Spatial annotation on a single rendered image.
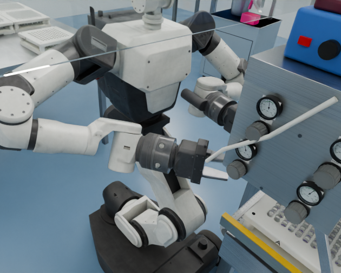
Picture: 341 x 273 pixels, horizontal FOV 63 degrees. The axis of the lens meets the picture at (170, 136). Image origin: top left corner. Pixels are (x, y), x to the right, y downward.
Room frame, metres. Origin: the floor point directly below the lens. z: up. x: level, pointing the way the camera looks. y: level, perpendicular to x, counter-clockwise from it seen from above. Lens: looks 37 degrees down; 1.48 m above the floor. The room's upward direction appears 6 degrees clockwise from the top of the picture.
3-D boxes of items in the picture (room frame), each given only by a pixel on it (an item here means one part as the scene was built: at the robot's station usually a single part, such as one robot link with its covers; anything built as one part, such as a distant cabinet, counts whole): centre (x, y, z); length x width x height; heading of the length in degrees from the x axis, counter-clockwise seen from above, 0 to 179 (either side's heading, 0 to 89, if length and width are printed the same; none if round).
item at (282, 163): (0.40, -0.23, 1.20); 0.22 x 0.11 x 0.20; 47
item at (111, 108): (0.93, 0.15, 0.84); 0.28 x 0.13 x 0.18; 47
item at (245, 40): (3.30, -0.68, 0.38); 0.63 x 0.57 x 0.76; 53
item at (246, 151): (0.40, -0.14, 1.17); 0.04 x 0.01 x 0.04; 47
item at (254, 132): (0.39, -0.14, 1.23); 0.03 x 0.02 x 0.04; 47
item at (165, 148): (0.51, -0.03, 1.04); 0.12 x 0.10 x 0.13; 79
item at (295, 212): (0.31, -0.22, 1.12); 0.03 x 0.02 x 0.04; 47
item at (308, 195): (0.32, -0.23, 1.17); 0.04 x 0.01 x 0.04; 47
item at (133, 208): (0.88, 0.10, 0.28); 0.21 x 0.20 x 0.13; 47
